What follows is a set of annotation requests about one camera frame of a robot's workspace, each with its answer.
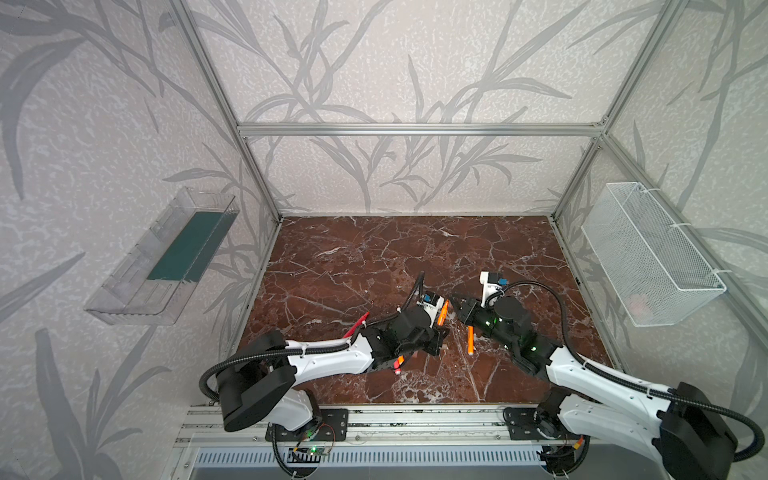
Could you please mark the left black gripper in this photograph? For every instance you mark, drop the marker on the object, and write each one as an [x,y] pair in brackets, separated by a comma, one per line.
[434,324]

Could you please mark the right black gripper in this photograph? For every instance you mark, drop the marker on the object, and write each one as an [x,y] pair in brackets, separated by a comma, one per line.
[470,312]

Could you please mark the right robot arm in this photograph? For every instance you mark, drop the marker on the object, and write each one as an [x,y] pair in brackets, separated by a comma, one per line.
[675,427]

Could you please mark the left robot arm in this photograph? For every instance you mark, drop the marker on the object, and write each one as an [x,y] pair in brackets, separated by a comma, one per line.
[261,383]

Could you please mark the pink highlighter pen far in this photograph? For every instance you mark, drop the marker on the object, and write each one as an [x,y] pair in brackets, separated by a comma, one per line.
[360,322]

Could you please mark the green circuit board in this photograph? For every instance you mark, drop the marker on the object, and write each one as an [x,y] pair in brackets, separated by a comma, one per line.
[313,454]

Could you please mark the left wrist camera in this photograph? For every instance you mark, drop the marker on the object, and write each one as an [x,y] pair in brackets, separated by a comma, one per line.
[432,303]

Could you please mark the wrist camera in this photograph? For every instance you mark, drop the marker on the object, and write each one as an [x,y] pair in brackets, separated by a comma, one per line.
[432,303]
[493,286]

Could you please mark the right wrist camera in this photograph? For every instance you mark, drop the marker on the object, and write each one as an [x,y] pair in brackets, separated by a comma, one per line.
[493,286]

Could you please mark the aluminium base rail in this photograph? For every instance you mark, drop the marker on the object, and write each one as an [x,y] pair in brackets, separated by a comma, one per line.
[438,424]

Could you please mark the white wire mesh basket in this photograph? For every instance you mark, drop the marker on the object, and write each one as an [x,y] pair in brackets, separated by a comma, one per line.
[658,274]

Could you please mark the clear plastic wall bin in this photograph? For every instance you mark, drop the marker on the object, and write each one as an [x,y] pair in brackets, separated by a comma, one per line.
[154,282]

